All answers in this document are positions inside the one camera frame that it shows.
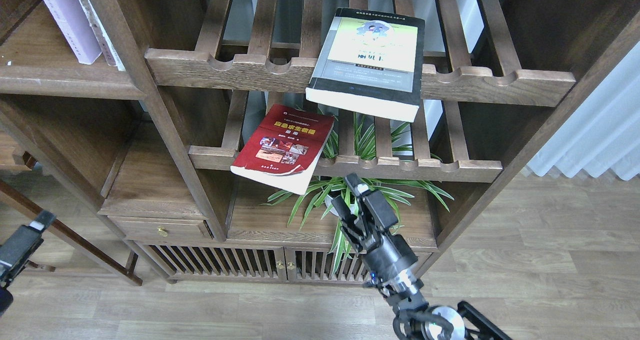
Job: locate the dark wooden bookshelf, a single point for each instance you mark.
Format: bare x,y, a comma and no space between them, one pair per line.
151,146

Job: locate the white standing books on shelf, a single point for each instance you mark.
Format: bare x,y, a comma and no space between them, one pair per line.
108,50

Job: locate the white curtain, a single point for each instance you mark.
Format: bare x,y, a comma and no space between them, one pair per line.
603,133

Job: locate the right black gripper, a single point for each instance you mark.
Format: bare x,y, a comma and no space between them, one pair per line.
387,256

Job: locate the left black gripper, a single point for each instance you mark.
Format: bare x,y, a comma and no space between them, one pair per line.
17,249

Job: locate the black yellow-green cover book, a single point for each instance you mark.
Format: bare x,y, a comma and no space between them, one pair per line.
371,63

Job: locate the brass drawer knob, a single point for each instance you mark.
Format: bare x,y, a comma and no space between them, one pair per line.
162,232

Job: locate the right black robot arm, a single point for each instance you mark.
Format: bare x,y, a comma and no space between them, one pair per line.
415,318

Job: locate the red cover book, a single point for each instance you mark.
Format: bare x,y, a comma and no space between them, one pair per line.
285,148

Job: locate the white plant pot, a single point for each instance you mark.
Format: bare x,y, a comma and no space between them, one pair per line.
353,203

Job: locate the white lavender cover book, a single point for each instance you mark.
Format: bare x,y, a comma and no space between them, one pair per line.
72,21

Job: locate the green spider plant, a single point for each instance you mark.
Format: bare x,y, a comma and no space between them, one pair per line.
367,136

